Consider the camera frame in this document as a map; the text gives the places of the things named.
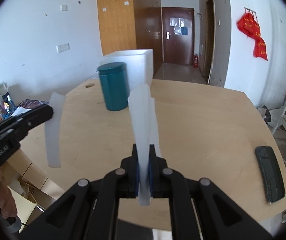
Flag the white tissue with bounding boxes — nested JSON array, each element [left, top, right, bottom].
[[128, 83, 161, 206]]

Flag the person's left hand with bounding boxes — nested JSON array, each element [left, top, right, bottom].
[[0, 168, 18, 219]]

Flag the black smartphone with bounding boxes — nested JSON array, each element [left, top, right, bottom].
[[255, 146, 286, 203]]

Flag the teal cylindrical canister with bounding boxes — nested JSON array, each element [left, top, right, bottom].
[[97, 62, 129, 111]]

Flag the white foam box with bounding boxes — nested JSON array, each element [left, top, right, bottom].
[[100, 49, 153, 91]]

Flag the wooden wardrobe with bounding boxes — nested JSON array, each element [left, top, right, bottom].
[[97, 0, 163, 74]]

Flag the red fire extinguisher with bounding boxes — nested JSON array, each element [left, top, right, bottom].
[[192, 54, 199, 68]]

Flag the dark brown entrance door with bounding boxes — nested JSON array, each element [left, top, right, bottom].
[[162, 7, 195, 66]]

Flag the red hanging bags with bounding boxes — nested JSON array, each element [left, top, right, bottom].
[[237, 12, 268, 61]]

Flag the double wall switch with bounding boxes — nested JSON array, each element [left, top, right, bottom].
[[56, 43, 70, 53]]

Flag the side door frame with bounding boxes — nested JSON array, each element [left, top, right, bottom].
[[204, 0, 216, 84]]

